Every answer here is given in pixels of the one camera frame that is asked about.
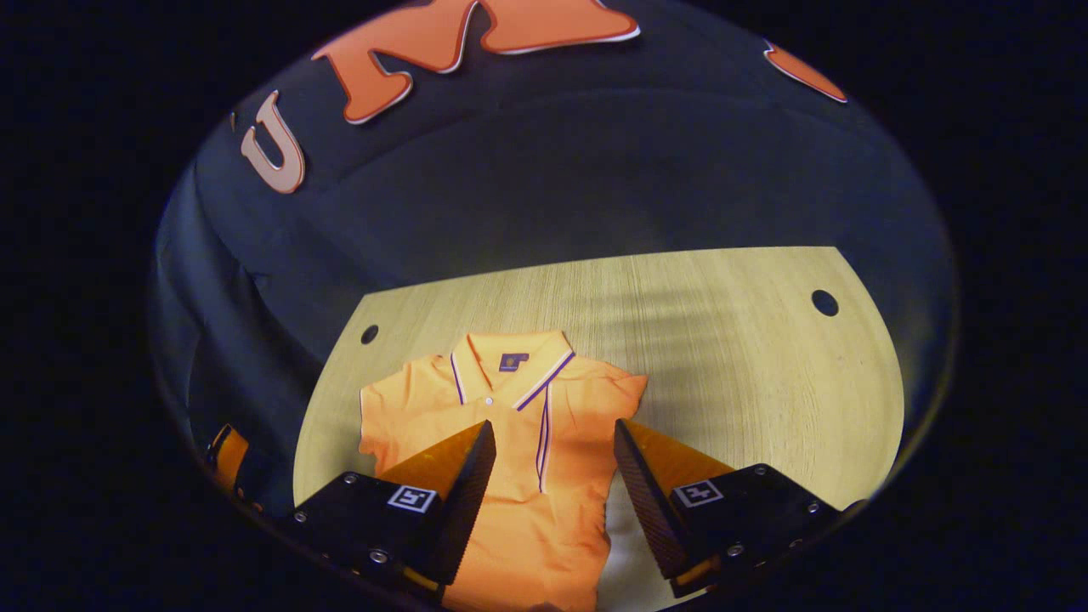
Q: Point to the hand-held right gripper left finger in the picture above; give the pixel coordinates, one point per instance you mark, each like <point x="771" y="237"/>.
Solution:
<point x="463" y="510"/>

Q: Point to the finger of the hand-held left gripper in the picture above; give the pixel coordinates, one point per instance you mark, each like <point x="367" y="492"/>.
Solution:
<point x="229" y="459"/>

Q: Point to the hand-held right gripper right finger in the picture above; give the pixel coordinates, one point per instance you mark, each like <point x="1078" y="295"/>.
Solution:
<point x="650" y="510"/>

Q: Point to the orange polo T-shirt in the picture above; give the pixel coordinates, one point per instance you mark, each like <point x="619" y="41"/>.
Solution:
<point x="510" y="527"/>

